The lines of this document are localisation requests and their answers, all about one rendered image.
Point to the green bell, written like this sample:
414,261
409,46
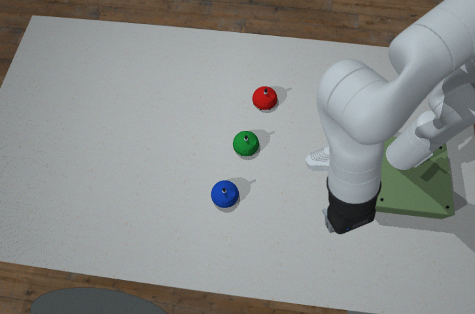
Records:
245,143

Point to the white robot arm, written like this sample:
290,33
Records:
359,109

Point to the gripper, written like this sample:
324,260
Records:
353,204

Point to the red service bell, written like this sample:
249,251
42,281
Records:
264,98

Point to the blue bell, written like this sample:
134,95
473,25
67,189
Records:
224,194

